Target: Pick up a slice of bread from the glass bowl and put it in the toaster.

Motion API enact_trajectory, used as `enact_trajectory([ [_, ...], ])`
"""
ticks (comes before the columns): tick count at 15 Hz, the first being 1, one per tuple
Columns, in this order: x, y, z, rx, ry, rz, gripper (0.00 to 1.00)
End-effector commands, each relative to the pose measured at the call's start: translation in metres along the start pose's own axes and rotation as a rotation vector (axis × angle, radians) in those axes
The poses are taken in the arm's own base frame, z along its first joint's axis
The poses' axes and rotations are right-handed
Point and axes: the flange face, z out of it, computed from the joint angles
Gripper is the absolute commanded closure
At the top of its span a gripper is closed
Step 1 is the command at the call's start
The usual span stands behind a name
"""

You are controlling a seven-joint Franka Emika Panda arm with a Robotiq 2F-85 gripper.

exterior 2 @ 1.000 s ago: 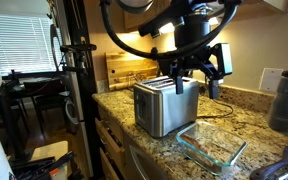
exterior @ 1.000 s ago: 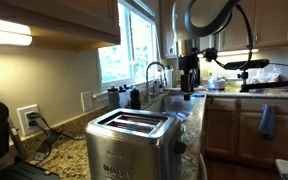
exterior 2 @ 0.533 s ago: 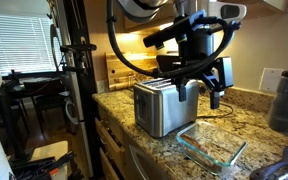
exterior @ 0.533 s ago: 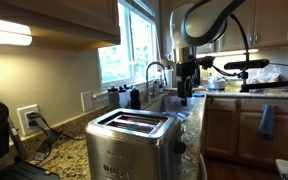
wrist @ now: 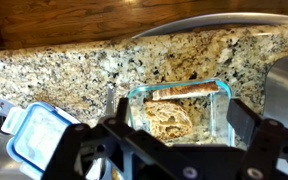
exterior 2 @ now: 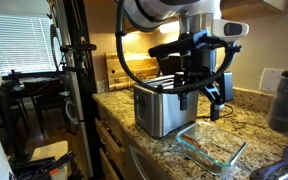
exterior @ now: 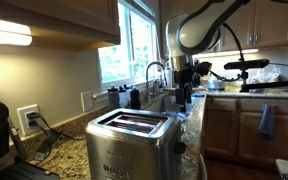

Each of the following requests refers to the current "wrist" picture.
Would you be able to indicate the square glass bowl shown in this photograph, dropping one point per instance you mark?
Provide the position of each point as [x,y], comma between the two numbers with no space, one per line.
[217,113]

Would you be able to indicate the blue-rimmed plastic lid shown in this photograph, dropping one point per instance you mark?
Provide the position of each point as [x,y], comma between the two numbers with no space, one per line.
[37,136]

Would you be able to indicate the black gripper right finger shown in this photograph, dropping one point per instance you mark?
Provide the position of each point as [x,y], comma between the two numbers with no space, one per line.
[270,150]

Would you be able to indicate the metal spoon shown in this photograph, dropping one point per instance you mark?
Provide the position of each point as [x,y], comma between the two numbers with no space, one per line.
[110,100]

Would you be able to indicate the brown bread slice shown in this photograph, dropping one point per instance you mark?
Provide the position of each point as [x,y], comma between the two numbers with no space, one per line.
[187,91]
[167,120]

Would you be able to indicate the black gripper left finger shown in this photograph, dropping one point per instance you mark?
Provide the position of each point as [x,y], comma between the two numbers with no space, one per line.
[84,156]

